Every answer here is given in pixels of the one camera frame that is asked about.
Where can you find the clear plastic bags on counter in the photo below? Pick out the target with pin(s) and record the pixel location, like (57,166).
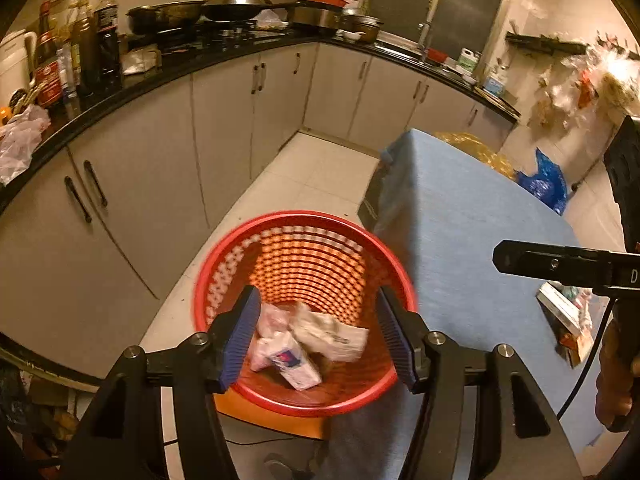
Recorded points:
(19,139)

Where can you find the yellow plastic bag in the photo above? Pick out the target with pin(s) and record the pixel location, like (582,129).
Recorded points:
(474,147)

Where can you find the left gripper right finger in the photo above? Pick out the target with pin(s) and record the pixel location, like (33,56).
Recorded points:
(516,433)

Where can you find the orange stool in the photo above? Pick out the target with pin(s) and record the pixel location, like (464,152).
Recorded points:
(235,406)

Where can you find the person right hand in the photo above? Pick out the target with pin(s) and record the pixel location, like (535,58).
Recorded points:
(615,379)

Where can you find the teal plastic wrapper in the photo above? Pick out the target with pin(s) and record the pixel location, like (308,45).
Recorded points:
(569,304)

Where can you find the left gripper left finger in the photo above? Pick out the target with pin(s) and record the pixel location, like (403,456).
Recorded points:
(121,433)

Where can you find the blue table cloth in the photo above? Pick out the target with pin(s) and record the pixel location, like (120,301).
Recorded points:
(442,213)

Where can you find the green white detergent jug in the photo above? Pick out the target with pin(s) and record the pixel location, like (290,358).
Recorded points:
(467,62)

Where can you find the black wok with handle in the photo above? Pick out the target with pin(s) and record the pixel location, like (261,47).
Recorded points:
(149,20)

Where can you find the lidded steel wok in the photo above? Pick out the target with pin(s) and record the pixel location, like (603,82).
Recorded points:
(237,10)

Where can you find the dark sauce bottle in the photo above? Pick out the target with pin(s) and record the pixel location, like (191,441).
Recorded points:
(108,46)

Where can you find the white electric kettle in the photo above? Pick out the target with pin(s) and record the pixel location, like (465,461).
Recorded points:
(17,63)

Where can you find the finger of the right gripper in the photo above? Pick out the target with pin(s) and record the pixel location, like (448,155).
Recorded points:
(607,274)

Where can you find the pink tissue packet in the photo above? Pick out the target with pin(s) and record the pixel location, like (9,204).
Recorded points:
(272,320)

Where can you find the red plastic mesh basket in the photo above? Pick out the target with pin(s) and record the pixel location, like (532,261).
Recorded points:
(324,267)

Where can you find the hanging white plastic bags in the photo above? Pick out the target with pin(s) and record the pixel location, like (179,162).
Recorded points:
(577,89)

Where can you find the grey base cabinets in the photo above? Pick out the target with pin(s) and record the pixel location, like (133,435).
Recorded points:
(116,203)

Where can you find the blue plastic bag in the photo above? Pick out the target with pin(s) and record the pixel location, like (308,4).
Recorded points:
(547,184)

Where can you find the red bowl at sink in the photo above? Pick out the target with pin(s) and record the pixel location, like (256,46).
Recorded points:
(436,56)

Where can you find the black white small box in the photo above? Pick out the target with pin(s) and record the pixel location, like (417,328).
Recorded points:
(292,362)

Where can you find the dark window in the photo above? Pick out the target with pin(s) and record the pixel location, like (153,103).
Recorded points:
(448,26)

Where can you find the steel rice cooker pot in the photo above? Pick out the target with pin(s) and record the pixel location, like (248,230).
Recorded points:
(306,13)

